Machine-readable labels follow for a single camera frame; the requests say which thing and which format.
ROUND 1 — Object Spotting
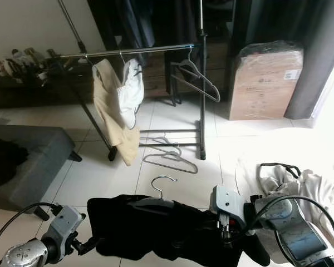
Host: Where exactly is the black garment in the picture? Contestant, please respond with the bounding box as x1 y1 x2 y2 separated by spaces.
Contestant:
86 195 271 267

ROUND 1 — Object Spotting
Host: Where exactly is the light grey clothes hanger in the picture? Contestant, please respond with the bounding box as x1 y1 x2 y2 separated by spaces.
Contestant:
128 175 179 211

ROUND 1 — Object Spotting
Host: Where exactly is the black cloth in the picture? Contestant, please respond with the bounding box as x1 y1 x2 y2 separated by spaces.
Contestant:
0 139 30 190

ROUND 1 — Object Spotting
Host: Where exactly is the dark grey clothes hanger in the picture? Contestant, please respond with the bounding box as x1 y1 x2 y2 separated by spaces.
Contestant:
170 46 221 103

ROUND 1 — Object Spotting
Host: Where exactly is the white clothes pile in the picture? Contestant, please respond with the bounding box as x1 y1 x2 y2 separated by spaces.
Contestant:
237 161 334 234

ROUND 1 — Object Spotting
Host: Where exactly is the grey fabric ottoman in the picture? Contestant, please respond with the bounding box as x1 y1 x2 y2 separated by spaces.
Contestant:
0 125 83 212

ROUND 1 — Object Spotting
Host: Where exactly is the beige hanging garment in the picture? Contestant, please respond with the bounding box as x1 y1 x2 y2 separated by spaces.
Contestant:
92 58 141 166

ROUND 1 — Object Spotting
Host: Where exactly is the wrapped cardboard box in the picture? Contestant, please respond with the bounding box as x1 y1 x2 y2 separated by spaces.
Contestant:
228 42 304 121

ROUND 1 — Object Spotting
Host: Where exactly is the white hanging garment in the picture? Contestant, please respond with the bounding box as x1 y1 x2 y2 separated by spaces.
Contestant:
118 57 144 130

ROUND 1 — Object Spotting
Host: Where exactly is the dark wooden low cabinet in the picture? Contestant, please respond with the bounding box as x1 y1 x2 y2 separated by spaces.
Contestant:
0 44 232 109

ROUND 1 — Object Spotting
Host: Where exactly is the black metal clothes rack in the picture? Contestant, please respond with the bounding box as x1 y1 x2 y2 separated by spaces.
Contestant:
58 0 208 162

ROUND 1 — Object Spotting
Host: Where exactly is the dark grey curtain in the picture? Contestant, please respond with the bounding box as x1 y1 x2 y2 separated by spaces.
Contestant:
284 0 334 119

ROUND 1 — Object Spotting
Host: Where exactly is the tan shoe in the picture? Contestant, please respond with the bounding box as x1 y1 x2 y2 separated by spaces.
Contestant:
21 48 41 66

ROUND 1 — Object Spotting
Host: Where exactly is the white sneaker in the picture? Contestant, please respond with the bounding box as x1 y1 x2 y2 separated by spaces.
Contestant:
7 51 23 73

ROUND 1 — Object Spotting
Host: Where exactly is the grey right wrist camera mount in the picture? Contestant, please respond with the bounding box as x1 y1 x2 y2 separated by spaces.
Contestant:
210 185 248 234

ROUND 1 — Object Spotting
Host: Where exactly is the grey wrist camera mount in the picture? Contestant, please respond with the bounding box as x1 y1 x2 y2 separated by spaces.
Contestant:
42 206 83 262
210 185 248 234

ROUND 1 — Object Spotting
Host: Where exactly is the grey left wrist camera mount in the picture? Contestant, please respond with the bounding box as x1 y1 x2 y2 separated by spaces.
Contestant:
42 206 83 262

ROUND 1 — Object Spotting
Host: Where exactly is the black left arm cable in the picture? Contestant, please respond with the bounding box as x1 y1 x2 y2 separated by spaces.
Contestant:
0 202 62 262

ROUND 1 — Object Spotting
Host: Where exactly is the black bag strap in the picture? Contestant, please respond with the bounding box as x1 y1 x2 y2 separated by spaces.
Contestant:
260 162 303 180

